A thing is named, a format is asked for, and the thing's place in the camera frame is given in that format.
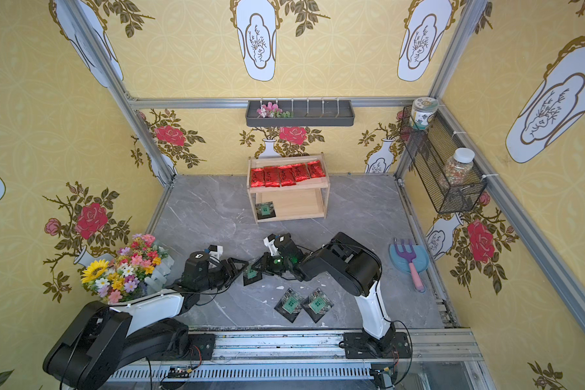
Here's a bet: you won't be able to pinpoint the green tea bag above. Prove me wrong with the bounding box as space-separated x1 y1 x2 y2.
302 289 334 323
275 289 305 323
255 201 276 220
243 266 263 286

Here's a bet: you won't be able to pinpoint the red tea bag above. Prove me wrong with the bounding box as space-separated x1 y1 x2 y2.
263 166 280 188
250 168 266 188
291 163 310 183
306 160 326 179
278 165 296 187

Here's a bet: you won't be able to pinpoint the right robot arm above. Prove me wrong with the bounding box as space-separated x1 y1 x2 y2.
251 232 397 358

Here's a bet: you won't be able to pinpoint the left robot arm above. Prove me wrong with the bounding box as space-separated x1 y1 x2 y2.
42 245 249 389

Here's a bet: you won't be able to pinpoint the wooden two-tier shelf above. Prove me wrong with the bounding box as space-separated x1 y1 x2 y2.
246 153 331 224

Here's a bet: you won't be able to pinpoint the colourful flower bouquet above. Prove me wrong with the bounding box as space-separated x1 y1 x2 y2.
81 234 175 304

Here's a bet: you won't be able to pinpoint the left small circuit board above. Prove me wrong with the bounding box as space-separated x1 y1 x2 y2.
167 366 193 380

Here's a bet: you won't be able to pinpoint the small circuit board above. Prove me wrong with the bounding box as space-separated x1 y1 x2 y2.
167 366 193 380
370 367 398 389

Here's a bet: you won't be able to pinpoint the purple pink garden fork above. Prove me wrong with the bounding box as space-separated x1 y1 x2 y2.
395 239 426 293

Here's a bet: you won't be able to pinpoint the small pink flowers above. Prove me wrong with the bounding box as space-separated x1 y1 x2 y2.
256 102 292 118

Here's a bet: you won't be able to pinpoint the right small circuit board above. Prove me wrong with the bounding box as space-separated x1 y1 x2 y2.
370 367 398 389

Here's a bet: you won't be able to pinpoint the clear jar white lid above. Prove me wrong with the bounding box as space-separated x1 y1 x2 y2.
439 147 475 190

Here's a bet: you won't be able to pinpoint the white patterned jar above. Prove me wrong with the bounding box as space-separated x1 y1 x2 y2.
409 97 440 130

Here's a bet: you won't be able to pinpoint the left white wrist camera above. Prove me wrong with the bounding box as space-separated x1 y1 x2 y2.
207 245 224 262

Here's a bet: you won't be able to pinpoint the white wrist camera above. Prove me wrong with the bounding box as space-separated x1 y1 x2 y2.
207 245 224 262
263 234 279 257

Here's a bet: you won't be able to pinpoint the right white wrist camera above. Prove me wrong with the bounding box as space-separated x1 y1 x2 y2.
263 234 279 257

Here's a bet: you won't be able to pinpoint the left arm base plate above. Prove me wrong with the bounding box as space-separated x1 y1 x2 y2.
175 333 216 362

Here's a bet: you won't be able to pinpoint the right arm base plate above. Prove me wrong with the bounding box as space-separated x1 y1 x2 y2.
339 331 412 359

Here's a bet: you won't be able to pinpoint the grey wall tray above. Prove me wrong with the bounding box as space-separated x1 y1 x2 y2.
245 98 356 128

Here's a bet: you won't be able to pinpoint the black wire wall basket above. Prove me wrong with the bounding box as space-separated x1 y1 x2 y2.
399 107 488 215

